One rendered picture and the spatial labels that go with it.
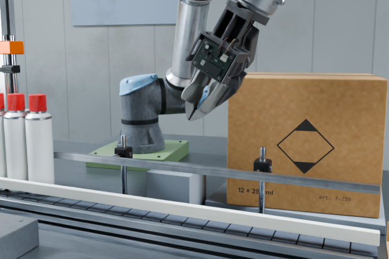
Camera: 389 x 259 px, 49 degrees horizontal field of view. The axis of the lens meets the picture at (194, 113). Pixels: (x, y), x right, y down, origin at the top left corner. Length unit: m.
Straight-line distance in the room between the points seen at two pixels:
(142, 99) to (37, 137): 0.46
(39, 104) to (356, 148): 0.63
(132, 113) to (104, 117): 2.34
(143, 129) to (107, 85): 2.30
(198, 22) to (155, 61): 2.23
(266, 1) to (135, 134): 0.75
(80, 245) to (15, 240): 0.11
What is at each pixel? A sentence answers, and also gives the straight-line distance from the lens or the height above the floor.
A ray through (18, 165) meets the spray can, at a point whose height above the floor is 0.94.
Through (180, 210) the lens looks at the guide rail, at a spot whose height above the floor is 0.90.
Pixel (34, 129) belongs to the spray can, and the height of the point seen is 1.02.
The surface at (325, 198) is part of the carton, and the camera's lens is 0.89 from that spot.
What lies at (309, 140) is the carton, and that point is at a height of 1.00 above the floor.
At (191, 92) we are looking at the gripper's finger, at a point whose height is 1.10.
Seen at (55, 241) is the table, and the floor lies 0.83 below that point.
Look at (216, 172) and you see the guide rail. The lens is 0.77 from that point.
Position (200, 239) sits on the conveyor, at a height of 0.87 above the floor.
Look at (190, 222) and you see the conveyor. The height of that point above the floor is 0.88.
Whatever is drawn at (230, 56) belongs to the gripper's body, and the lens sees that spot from 0.63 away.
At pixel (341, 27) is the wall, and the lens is 3.16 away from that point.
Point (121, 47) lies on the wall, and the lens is 3.49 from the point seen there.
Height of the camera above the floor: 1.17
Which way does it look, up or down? 8 degrees down
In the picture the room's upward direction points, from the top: straight up
